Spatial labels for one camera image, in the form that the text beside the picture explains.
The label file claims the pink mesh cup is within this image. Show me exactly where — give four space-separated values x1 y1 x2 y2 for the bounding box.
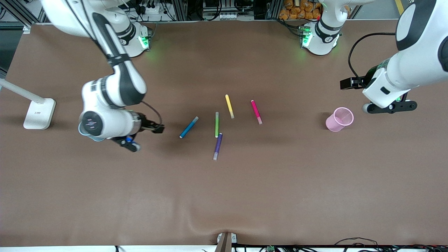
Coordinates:
325 107 354 132

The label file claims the blue mesh cup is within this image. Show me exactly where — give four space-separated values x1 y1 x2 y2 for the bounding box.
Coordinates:
78 122 107 142

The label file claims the blue marker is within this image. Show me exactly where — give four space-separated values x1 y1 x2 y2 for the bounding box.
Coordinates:
179 116 199 139

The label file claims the grey camera mount clamp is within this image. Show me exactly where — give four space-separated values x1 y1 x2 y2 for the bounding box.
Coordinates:
214 232 238 252

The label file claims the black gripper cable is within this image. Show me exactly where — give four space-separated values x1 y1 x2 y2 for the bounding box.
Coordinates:
348 32 397 80
141 101 164 126

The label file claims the purple marker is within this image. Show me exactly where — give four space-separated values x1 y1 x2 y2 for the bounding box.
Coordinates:
213 133 223 161

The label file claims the white desk lamp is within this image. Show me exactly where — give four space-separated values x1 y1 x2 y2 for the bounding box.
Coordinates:
0 79 56 130

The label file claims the pink marker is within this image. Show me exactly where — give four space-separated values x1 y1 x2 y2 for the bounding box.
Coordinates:
251 100 263 125

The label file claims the white power strip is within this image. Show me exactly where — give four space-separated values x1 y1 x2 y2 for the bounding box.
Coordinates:
130 3 173 22

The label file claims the white terminal block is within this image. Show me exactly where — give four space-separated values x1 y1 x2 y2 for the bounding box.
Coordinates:
213 12 243 20

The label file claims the black cable bundle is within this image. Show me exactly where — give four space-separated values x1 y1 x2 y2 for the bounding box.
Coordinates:
332 237 448 252

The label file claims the brown table mat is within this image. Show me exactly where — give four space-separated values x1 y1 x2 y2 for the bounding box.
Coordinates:
0 19 448 247

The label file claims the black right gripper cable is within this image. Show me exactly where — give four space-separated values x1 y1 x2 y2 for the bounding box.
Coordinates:
141 101 164 126

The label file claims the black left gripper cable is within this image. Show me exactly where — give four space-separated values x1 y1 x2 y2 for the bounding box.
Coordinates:
348 32 397 80

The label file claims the yellow marker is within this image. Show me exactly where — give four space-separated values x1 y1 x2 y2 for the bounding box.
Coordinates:
225 94 235 119

